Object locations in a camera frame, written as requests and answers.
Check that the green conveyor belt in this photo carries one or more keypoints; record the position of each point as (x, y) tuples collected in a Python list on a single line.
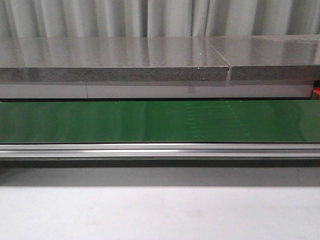
[(267, 121)]

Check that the white cabinet front panel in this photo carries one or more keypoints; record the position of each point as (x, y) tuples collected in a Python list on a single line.
[(152, 90)]

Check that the grey stone countertop slab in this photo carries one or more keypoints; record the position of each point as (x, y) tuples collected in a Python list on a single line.
[(110, 59)]

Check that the grey stone slab right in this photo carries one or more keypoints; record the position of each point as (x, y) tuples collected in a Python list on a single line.
[(293, 58)]

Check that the red object at right edge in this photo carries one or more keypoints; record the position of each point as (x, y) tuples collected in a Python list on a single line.
[(316, 93)]

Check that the grey pleated curtain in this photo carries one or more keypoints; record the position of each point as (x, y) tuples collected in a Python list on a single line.
[(158, 18)]

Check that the aluminium conveyor side rail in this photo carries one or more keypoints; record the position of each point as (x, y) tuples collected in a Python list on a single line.
[(163, 150)]

